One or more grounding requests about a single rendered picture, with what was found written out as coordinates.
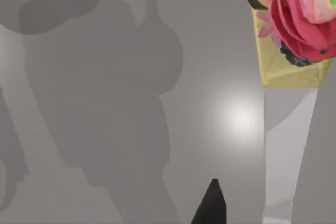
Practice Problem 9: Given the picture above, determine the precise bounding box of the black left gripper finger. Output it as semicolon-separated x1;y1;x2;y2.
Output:
191;178;227;224

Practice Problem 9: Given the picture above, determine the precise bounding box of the yellow plant pot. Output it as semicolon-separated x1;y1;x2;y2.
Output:
251;7;332;88

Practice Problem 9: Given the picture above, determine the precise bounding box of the pink flower plant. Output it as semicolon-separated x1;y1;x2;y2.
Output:
243;0;336;67

